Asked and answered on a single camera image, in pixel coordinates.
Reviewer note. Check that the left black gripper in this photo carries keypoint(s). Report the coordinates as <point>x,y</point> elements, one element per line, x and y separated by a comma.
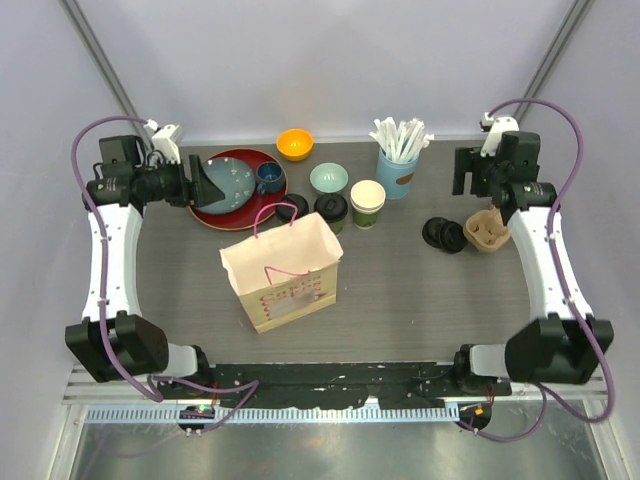
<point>200,190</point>

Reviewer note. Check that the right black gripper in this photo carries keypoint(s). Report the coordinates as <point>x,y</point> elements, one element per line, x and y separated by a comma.
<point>468,159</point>

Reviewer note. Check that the brown cardboard cup carrier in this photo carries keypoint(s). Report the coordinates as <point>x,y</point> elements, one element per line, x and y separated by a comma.
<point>485,230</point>

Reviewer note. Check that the stack of black lids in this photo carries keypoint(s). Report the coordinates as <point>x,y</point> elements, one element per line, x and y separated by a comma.
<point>444,234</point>

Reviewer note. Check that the black coffee cup lid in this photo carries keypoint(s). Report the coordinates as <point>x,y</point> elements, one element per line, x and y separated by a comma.
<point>292,206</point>

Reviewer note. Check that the pink paper bag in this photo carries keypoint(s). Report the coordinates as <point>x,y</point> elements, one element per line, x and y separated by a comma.
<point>284,273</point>

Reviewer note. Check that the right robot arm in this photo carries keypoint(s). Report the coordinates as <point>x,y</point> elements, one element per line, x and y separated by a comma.
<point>563,340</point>

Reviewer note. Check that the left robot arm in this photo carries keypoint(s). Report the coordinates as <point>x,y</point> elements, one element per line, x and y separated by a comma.
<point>113,341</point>

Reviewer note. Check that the large blue-grey plate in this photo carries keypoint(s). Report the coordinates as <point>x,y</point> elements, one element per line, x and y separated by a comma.
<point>234,178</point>

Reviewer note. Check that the red round tray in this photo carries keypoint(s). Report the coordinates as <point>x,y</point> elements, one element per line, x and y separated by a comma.
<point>243,218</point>

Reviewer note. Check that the dark blue ceramic cup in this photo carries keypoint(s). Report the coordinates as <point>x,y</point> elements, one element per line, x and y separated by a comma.
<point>270,178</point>

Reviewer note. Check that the bundle of white straws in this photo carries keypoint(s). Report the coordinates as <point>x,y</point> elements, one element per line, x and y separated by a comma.
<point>401,142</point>

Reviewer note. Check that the light blue straw holder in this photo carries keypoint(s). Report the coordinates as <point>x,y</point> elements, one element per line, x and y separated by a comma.
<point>394,177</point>

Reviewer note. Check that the orange bowl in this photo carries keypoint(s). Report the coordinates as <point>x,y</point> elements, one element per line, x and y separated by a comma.
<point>295,145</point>

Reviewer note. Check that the light green bowl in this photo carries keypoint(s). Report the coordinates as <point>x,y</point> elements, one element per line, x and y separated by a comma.
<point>328,178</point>

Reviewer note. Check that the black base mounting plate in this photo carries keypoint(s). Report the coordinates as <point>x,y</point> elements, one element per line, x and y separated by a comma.
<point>396,385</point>

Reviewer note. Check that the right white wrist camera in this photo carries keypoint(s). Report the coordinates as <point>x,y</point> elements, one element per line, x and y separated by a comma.
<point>494,127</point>

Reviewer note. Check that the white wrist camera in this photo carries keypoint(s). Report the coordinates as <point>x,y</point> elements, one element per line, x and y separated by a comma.
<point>494,127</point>
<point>165,140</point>

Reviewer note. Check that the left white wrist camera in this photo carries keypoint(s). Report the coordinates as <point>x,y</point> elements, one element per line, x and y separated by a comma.
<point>165,140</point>

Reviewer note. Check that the aluminium front rail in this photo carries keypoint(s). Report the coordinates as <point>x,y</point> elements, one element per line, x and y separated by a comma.
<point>118,402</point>

